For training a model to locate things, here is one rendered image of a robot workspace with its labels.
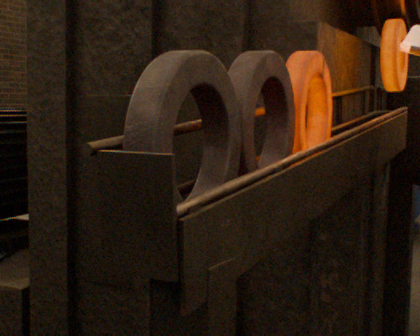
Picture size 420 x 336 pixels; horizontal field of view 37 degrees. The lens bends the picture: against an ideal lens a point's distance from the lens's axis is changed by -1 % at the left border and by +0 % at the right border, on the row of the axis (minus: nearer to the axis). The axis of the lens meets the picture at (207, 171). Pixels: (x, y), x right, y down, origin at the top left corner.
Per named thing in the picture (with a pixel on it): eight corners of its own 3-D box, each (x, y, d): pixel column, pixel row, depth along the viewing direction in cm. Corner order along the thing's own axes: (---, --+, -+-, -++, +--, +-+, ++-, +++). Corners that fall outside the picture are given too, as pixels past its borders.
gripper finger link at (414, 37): (398, 20, 136) (440, 30, 133) (389, 47, 138) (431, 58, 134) (394, 18, 134) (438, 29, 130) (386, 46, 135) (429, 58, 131)
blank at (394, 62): (379, 18, 130) (396, 16, 129) (393, 21, 144) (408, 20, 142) (379, 94, 133) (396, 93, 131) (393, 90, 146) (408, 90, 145)
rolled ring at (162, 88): (241, 47, 67) (213, 48, 69) (149, 51, 51) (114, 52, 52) (244, 216, 71) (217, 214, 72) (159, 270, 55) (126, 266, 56)
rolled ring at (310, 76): (294, 71, 82) (270, 72, 83) (304, 199, 89) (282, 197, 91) (329, 36, 97) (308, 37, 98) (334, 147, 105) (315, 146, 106)
